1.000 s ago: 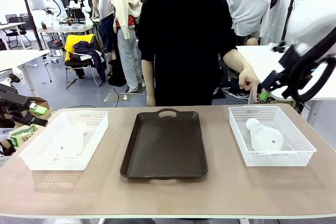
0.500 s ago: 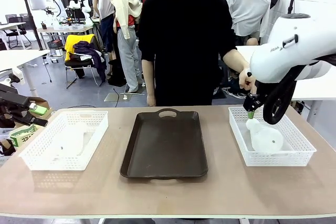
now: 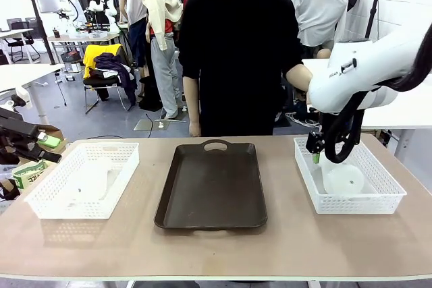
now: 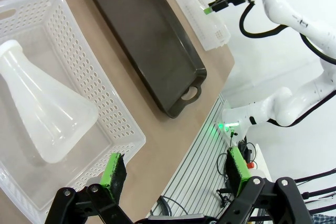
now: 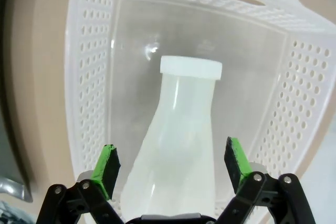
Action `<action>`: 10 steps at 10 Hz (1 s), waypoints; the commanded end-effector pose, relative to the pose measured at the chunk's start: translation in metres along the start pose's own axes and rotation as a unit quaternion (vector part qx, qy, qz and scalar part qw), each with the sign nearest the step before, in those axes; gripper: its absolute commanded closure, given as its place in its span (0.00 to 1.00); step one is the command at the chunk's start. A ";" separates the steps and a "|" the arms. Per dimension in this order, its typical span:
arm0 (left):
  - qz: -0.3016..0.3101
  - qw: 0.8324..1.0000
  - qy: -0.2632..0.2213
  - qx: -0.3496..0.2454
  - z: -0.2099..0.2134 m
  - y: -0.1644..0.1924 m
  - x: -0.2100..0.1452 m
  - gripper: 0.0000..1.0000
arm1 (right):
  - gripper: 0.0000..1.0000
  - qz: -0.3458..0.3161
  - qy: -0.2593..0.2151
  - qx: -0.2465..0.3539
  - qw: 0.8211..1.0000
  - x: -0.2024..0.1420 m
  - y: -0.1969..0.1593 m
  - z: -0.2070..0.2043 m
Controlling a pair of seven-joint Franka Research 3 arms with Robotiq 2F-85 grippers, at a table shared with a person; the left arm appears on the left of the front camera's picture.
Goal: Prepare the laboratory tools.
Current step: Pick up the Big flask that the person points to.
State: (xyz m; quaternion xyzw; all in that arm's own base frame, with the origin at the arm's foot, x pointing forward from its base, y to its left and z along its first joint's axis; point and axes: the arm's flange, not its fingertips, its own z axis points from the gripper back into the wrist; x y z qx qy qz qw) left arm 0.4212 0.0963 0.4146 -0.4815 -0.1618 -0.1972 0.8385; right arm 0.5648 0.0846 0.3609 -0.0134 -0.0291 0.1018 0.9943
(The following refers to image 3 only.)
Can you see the mannequin white tank top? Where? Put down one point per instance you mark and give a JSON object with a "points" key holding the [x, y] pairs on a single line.
{"points": [[136, 15]]}

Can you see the white perforated plastic basket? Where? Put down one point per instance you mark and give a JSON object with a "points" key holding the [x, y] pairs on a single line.
{"points": [[50, 200], [371, 203]]}

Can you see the purple garment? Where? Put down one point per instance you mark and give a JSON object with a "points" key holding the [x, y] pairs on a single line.
{"points": [[118, 68]]}

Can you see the translucent white conical flask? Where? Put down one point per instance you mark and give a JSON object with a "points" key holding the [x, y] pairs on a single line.
{"points": [[342, 180], [92, 181]]}

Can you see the brown cardboard box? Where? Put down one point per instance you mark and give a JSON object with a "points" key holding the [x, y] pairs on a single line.
{"points": [[55, 134]]}

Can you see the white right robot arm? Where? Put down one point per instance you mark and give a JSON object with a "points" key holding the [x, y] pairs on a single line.
{"points": [[364, 65]]}

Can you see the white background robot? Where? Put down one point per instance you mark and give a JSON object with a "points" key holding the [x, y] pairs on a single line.
{"points": [[103, 1]]}

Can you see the person's left forearm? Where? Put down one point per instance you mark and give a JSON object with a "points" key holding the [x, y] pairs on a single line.
{"points": [[298, 77]]}

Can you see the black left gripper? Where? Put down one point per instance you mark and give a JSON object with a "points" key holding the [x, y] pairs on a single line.
{"points": [[13, 126]]}

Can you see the black tripod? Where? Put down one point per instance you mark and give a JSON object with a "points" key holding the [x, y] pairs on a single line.
{"points": [[374, 8]]}

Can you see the white desk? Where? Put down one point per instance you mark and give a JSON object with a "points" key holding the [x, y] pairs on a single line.
{"points": [[20, 75], [398, 112]]}

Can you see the person's right forearm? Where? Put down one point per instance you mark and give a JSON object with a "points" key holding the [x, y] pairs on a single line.
{"points": [[191, 99]]}

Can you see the mannequin white dress shirt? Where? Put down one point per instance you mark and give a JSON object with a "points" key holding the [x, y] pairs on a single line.
{"points": [[319, 8]]}

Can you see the black metal chair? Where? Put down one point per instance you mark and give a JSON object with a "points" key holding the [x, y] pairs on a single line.
{"points": [[101, 82]]}

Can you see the red and black toolbox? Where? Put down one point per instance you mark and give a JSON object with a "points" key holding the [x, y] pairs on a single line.
{"points": [[71, 56]]}

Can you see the mannequin beige jacket grey trousers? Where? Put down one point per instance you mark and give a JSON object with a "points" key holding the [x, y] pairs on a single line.
{"points": [[162, 31]]}

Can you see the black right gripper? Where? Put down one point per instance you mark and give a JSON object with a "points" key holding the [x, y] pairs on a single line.
{"points": [[315, 141]]}

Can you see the black light stand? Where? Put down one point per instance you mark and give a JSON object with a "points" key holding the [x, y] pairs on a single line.
{"points": [[42, 28]]}

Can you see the yellow garment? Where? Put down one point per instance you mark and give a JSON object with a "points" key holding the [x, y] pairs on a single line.
{"points": [[90, 55]]}

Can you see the person's right hand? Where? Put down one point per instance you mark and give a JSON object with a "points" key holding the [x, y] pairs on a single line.
{"points": [[195, 129]]}

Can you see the dark brown plastic tray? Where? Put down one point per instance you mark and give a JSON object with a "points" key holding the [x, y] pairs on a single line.
{"points": [[211, 187]]}

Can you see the green and white carton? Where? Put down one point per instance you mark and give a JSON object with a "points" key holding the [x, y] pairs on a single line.
{"points": [[28, 175]]}

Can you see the person in black sweater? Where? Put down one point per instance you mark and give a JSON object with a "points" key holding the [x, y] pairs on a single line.
{"points": [[236, 58]]}

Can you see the black office chair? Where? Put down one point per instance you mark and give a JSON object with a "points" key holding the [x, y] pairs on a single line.
{"points": [[22, 40]]}

